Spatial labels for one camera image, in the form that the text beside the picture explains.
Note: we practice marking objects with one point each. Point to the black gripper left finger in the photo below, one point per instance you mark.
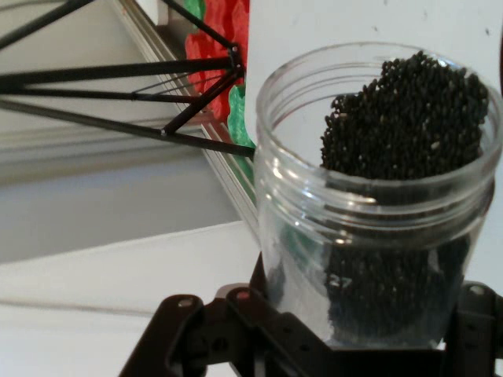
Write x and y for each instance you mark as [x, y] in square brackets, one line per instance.
[236, 334]

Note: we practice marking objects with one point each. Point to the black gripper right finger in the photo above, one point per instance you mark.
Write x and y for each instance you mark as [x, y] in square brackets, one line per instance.
[479, 334]

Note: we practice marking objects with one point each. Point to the clear jar with black seeds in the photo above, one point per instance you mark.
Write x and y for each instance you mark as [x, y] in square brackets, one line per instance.
[393, 275]

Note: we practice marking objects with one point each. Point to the green foam block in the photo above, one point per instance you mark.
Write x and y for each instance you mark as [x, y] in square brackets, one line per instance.
[194, 7]
[239, 118]

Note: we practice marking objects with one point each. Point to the black tripod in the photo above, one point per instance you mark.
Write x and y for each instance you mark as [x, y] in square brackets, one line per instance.
[118, 72]

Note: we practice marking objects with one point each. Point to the aluminium wall rail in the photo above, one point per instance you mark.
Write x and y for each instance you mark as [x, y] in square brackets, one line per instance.
[230, 184]

